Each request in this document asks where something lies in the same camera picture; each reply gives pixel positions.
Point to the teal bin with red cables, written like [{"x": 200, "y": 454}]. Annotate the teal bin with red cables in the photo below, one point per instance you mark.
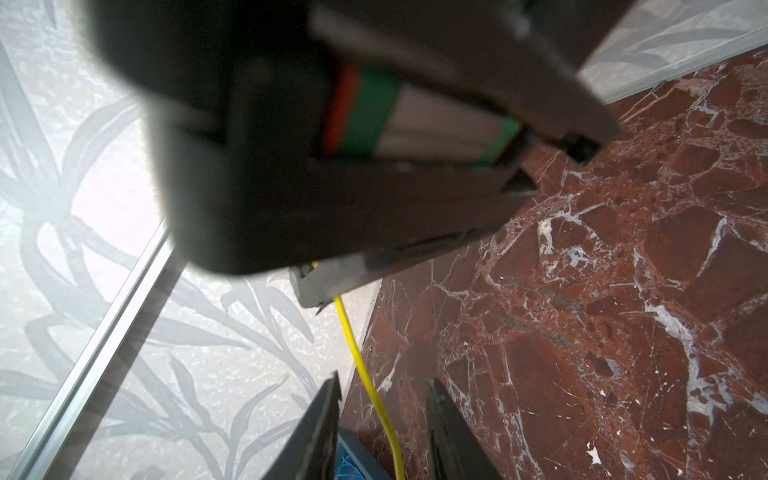
[{"x": 354, "y": 461}]

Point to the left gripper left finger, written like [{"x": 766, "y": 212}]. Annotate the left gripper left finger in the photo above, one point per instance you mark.
[{"x": 310, "y": 452}]

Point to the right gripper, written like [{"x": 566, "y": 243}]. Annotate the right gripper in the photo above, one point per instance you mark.
[{"x": 350, "y": 140}]

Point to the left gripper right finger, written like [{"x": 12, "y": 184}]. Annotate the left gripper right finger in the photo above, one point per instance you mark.
[{"x": 454, "y": 452}]

